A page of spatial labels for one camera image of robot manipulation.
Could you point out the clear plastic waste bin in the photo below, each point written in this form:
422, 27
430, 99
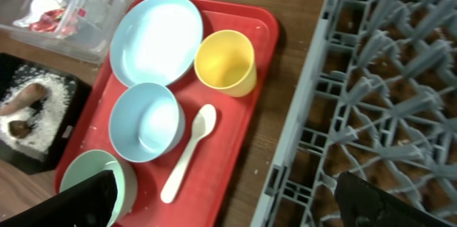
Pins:
93, 35

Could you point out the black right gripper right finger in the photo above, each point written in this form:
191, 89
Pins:
363, 204

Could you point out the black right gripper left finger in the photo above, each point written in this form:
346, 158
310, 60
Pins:
88, 203

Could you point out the white plastic spoon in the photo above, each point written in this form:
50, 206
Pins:
203, 124

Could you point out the red and white wrapper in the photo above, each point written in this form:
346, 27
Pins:
45, 16

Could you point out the black waste tray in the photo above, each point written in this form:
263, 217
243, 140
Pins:
13, 69

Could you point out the light green bowl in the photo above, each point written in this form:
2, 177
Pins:
94, 161

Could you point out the grey dishwasher rack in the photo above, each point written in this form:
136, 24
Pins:
376, 98

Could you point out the light blue bowl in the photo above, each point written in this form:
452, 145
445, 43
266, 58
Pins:
146, 122

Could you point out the red serving tray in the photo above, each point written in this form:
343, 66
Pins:
203, 189

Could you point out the light blue plate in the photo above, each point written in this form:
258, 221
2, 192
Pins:
156, 42

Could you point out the dark brown food lump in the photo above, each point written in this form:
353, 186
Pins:
19, 129

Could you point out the yellow plastic cup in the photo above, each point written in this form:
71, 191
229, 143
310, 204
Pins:
225, 61

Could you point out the white rice pile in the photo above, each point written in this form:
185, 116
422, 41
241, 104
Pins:
45, 116

